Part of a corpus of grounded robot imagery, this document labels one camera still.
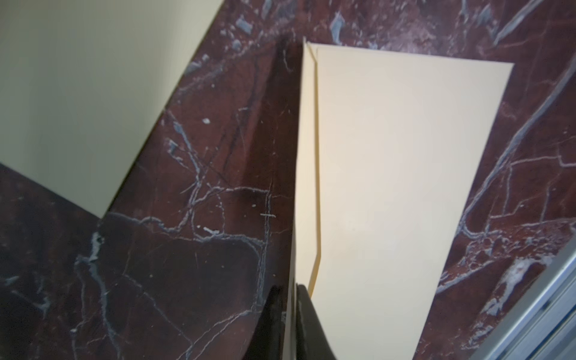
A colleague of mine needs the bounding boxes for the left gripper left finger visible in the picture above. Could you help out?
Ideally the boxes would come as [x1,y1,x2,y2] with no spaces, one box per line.
[242,285,283,360]

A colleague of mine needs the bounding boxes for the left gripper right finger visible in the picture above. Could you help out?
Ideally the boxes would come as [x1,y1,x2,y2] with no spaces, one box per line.
[295,284,336,360]

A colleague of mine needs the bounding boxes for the manila envelope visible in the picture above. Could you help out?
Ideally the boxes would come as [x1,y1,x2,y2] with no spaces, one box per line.
[283,42,514,359]
[1,1,221,217]

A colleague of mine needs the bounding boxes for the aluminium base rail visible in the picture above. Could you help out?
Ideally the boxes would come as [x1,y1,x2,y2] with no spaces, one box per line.
[471,239,575,359]

